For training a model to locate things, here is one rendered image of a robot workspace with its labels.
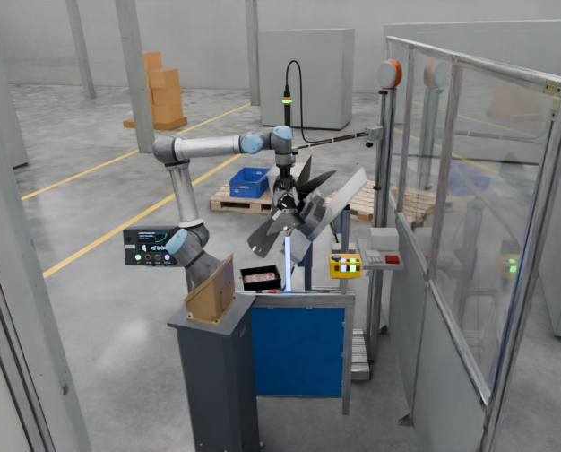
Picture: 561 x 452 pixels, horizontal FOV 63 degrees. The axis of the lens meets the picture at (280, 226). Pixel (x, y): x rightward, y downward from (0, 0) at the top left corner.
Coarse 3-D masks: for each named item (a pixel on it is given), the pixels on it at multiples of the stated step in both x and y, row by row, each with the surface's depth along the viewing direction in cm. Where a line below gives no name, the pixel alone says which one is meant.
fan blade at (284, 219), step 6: (282, 216) 256; (288, 216) 255; (294, 216) 254; (300, 216) 254; (276, 222) 252; (282, 222) 249; (288, 222) 247; (294, 222) 245; (300, 222) 243; (270, 228) 249; (276, 228) 246; (282, 228) 243; (288, 228) 241; (270, 234) 244
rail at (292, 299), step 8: (256, 296) 244; (264, 296) 244; (272, 296) 244; (280, 296) 244; (288, 296) 243; (296, 296) 243; (304, 296) 243; (312, 296) 243; (320, 296) 242; (328, 296) 242; (336, 296) 242; (344, 296) 241; (352, 296) 241; (256, 304) 247; (264, 304) 247; (272, 304) 246; (280, 304) 247; (288, 304) 247; (296, 304) 246; (304, 304) 246; (312, 304) 246; (320, 304) 246; (328, 304) 245; (336, 304) 245; (344, 304) 245; (352, 304) 245
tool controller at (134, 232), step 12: (132, 228) 232; (144, 228) 232; (156, 228) 231; (168, 228) 231; (132, 240) 231; (144, 240) 230; (156, 240) 230; (168, 240) 230; (132, 252) 232; (156, 252) 231; (132, 264) 233; (144, 264) 233; (156, 264) 232; (168, 264) 232
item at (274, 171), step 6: (300, 162) 594; (276, 168) 577; (294, 168) 575; (300, 168) 575; (270, 174) 555; (276, 174) 554; (294, 174) 552; (270, 180) 557; (270, 186) 561; (282, 192) 560
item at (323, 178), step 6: (324, 174) 250; (330, 174) 256; (312, 180) 250; (318, 180) 256; (324, 180) 261; (306, 186) 257; (312, 186) 261; (318, 186) 264; (300, 192) 264; (306, 192) 266
